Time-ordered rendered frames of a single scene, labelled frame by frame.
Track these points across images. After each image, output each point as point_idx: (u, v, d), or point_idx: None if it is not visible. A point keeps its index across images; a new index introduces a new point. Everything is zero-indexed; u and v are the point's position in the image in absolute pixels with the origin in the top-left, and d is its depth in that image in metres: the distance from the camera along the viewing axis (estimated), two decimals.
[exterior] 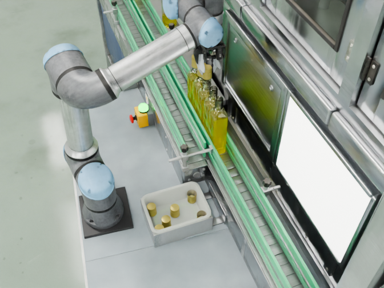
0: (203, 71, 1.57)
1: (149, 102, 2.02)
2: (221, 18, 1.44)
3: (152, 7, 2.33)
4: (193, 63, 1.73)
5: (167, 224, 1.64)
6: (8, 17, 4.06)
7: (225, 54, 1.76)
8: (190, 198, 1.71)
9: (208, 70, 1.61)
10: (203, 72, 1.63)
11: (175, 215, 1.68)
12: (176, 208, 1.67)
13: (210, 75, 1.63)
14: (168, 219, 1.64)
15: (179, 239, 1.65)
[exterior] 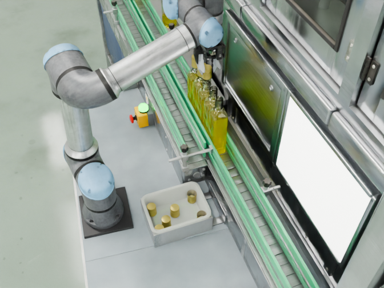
0: (203, 71, 1.57)
1: (149, 102, 2.02)
2: (221, 18, 1.44)
3: (152, 7, 2.33)
4: (193, 63, 1.73)
5: (167, 224, 1.64)
6: (8, 17, 4.06)
7: (225, 54, 1.76)
8: (190, 198, 1.71)
9: (208, 70, 1.62)
10: (203, 72, 1.63)
11: (175, 215, 1.68)
12: (176, 208, 1.67)
13: (210, 75, 1.64)
14: (168, 219, 1.64)
15: (179, 239, 1.65)
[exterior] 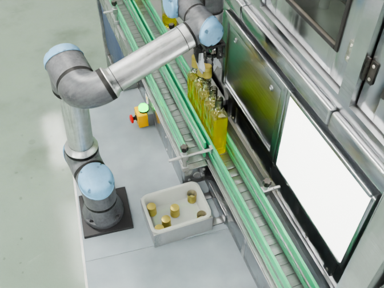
0: (203, 70, 1.57)
1: (149, 102, 2.02)
2: (221, 17, 1.43)
3: (152, 7, 2.33)
4: (193, 63, 1.73)
5: (167, 224, 1.64)
6: (8, 17, 4.06)
7: (225, 54, 1.76)
8: (190, 198, 1.71)
9: (208, 69, 1.61)
10: (203, 71, 1.63)
11: (175, 215, 1.68)
12: (176, 208, 1.67)
13: (210, 74, 1.63)
14: (168, 219, 1.64)
15: (179, 239, 1.65)
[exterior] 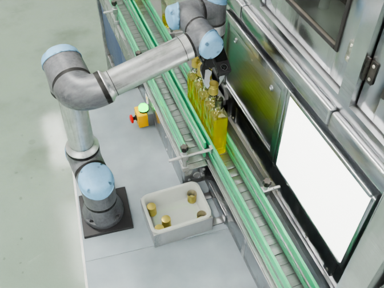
0: None
1: (149, 102, 2.02)
2: None
3: (152, 7, 2.33)
4: (193, 63, 1.73)
5: (167, 224, 1.64)
6: (8, 17, 4.06)
7: None
8: (190, 198, 1.71)
9: None
10: None
11: (218, 89, 1.63)
12: (215, 82, 1.61)
13: (210, 78, 1.64)
14: (168, 219, 1.64)
15: (179, 239, 1.65)
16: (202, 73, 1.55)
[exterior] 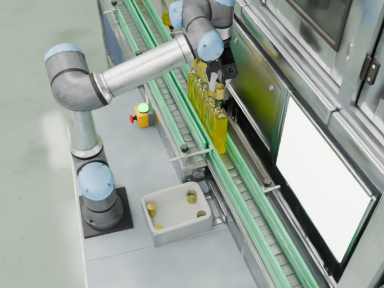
0: None
1: (149, 102, 2.02)
2: None
3: (152, 7, 2.33)
4: (193, 63, 1.73)
5: (224, 88, 1.56)
6: (8, 17, 4.06)
7: None
8: (190, 198, 1.71)
9: None
10: (203, 74, 1.64)
11: None
12: None
13: None
14: (220, 84, 1.55)
15: (179, 239, 1.65)
16: (208, 76, 1.49)
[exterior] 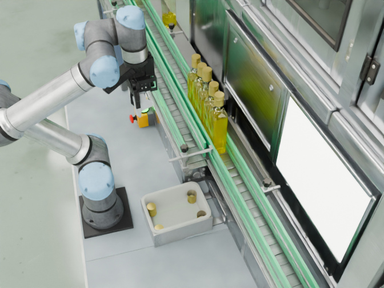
0: (150, 105, 1.45)
1: None
2: None
3: (152, 7, 2.33)
4: (193, 63, 1.73)
5: (223, 95, 1.58)
6: (8, 17, 4.06)
7: (225, 54, 1.76)
8: (190, 198, 1.71)
9: (208, 72, 1.62)
10: (203, 74, 1.64)
11: (218, 90, 1.63)
12: (215, 83, 1.61)
13: (210, 78, 1.64)
14: (220, 92, 1.58)
15: (179, 239, 1.65)
16: (127, 83, 1.47)
